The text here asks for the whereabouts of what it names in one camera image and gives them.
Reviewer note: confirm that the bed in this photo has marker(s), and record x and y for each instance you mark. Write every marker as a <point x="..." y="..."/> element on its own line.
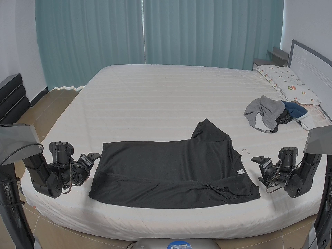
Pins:
<point x="155" y="100"/>

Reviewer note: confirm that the pile of clothes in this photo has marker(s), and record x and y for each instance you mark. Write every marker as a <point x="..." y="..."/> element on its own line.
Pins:
<point x="267" y="110"/>

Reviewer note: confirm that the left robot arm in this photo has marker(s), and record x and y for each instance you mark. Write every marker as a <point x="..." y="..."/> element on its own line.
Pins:
<point x="41" y="180"/>

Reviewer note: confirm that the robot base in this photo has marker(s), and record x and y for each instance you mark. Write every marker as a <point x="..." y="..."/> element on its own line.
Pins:
<point x="176" y="244"/>

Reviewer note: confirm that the black T-shirt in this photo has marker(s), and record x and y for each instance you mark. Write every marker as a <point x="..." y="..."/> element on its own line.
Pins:
<point x="168" y="172"/>

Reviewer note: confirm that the grey bedside table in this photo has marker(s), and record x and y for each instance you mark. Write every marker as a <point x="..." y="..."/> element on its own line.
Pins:
<point x="273" y="57"/>

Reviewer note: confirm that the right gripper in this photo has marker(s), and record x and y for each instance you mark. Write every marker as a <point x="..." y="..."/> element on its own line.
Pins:
<point x="273" y="176"/>

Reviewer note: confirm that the white printed pillow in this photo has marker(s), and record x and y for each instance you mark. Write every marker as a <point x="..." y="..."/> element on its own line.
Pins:
<point x="288" y="83"/>

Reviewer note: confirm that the blue-green curtain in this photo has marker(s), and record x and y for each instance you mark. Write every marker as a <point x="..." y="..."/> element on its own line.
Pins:
<point x="90" y="35"/>
<point x="207" y="22"/>

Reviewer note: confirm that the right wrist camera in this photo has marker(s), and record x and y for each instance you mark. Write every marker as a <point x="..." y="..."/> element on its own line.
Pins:
<point x="265" y="164"/>

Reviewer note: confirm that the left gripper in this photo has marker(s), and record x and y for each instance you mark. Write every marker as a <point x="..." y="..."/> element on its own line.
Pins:
<point x="80" y="175"/>

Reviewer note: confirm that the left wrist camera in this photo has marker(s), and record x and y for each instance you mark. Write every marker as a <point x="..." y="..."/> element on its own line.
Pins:
<point x="86" y="161"/>

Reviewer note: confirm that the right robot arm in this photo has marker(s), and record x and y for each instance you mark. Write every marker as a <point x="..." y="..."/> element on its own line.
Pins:
<point x="308" y="172"/>

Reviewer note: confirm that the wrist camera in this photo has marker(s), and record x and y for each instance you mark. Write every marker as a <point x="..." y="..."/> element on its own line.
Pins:
<point x="265" y="164"/>
<point x="86" y="161"/>

